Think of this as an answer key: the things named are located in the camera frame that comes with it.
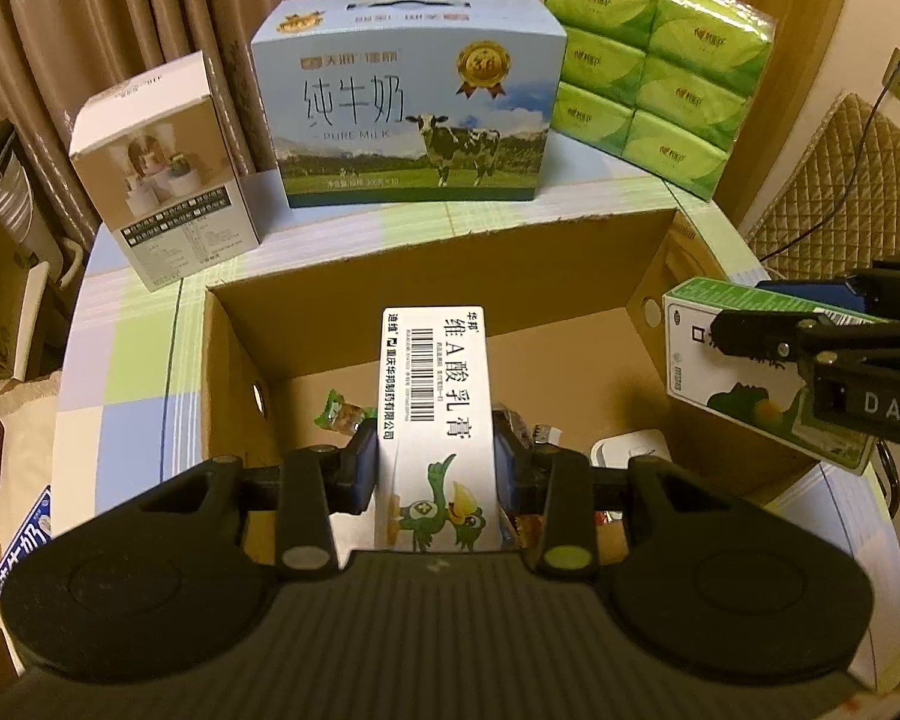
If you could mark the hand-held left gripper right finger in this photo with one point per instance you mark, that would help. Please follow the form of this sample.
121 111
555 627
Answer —
504 457

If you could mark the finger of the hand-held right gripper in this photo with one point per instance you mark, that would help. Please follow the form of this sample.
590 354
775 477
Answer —
802 296
765 337

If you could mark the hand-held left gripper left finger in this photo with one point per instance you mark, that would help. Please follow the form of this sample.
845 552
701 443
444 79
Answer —
361 457

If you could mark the white and green product box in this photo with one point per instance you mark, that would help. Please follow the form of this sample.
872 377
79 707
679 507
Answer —
720 382

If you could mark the white ointment box bird print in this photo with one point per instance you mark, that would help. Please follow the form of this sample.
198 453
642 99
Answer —
435 390

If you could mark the cardboard box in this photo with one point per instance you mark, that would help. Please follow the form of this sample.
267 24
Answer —
570 292

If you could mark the green wrapped candy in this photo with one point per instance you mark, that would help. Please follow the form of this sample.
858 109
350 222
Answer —
337 412

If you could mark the quilted brown chair cushion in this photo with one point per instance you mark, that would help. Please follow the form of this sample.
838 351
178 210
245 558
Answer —
855 187

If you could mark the orange wrapped candy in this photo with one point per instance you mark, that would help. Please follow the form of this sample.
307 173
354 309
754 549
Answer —
609 519

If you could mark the white charger plug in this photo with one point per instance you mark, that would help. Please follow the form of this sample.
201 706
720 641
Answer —
645 441

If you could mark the bundle of green tissue packets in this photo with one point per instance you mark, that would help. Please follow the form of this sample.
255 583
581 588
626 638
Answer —
675 90

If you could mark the white and brown product box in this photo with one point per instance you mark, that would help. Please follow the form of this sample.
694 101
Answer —
180 232

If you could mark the blue milk carton case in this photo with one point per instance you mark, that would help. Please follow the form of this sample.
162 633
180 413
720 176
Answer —
390 165

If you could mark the small blue milk carton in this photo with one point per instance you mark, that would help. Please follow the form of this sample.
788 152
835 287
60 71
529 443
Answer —
15 555

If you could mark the brown curtain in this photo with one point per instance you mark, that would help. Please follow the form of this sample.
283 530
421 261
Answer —
120 15

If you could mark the white plastic frame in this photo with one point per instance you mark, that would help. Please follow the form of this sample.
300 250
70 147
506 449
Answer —
30 307

